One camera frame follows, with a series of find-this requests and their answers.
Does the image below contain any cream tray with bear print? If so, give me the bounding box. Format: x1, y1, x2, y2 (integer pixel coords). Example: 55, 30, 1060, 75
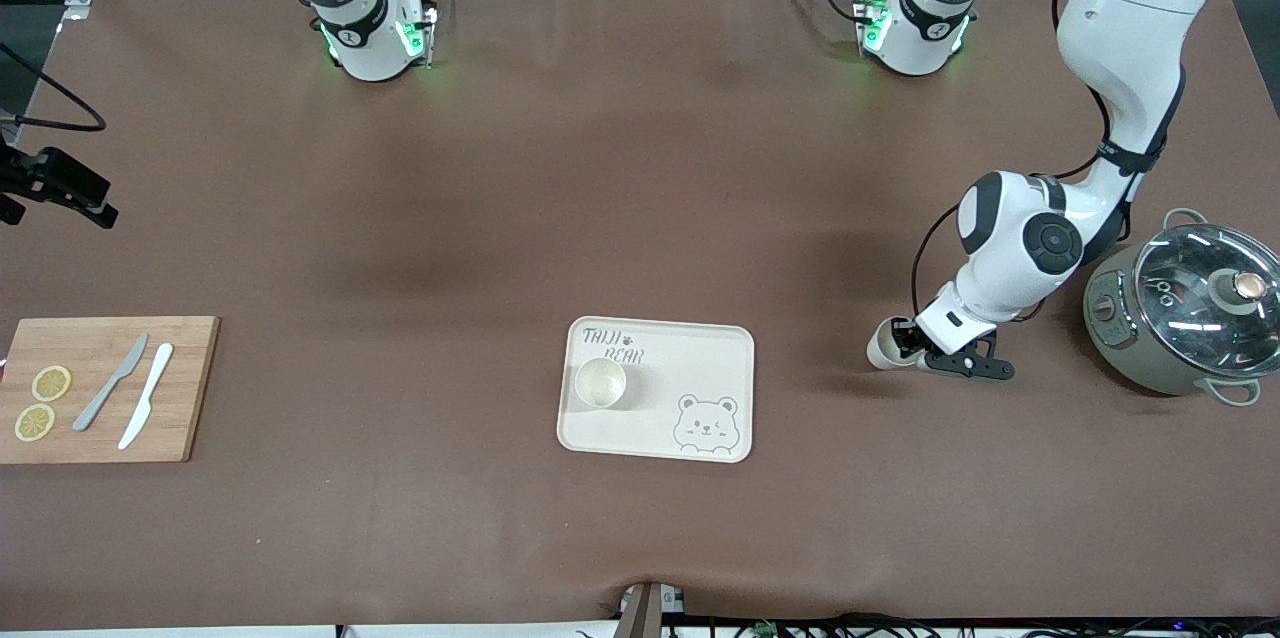
556, 316, 755, 464

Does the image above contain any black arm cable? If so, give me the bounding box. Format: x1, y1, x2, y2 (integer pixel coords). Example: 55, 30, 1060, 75
910, 0, 1191, 324
0, 44, 107, 134

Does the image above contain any metal table clamp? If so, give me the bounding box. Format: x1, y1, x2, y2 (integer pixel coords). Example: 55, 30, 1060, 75
618, 581, 687, 638

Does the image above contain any white plastic knife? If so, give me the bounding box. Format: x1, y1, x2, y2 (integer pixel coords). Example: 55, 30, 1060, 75
118, 343, 175, 451

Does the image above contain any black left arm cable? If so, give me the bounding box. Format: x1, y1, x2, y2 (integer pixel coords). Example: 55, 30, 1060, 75
910, 0, 1191, 324

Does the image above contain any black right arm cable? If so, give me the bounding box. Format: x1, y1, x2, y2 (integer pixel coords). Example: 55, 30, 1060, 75
0, 44, 107, 134

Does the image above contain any brown table mat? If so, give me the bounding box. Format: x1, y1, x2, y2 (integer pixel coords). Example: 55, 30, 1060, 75
0, 0, 1280, 631

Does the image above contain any glass cooker lid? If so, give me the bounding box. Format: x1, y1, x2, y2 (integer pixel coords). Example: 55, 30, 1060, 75
1133, 223, 1280, 379

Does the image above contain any grey plastic knife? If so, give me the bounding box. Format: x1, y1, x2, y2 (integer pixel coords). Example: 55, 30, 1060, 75
72, 333, 149, 433

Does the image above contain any wooden cutting board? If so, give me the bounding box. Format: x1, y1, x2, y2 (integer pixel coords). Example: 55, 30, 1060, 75
0, 316, 221, 465

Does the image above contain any cream paper cup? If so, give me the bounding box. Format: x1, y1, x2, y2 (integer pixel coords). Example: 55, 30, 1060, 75
866, 316, 916, 371
574, 356, 629, 411

